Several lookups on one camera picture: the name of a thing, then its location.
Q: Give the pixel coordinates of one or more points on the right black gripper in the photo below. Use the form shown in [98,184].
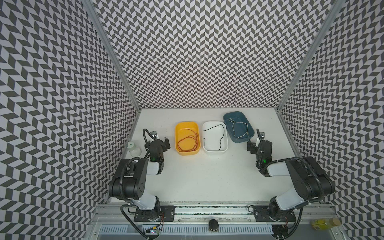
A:
[259,147]

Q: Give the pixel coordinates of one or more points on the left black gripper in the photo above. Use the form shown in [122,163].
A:
[165,145]

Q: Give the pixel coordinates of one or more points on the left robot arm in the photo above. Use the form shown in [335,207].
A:
[129,181]

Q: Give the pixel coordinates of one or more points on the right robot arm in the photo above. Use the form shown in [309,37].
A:
[311,183]

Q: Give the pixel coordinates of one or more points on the dark teal plastic tray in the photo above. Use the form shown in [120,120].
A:
[239,128]

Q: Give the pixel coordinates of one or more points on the yellow plastic tray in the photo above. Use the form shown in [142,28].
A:
[187,138]

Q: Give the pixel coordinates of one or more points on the clear jar white lid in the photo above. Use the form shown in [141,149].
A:
[134,149]

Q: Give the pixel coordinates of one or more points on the white plastic tray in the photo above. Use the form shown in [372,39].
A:
[215,138]

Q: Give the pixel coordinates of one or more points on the black round knob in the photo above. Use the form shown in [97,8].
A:
[213,225]

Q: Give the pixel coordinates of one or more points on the yellow bottle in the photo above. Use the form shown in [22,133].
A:
[325,223]

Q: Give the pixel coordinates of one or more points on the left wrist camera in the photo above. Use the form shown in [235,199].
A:
[154,135]

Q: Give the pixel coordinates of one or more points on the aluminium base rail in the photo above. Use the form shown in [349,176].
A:
[237,221]

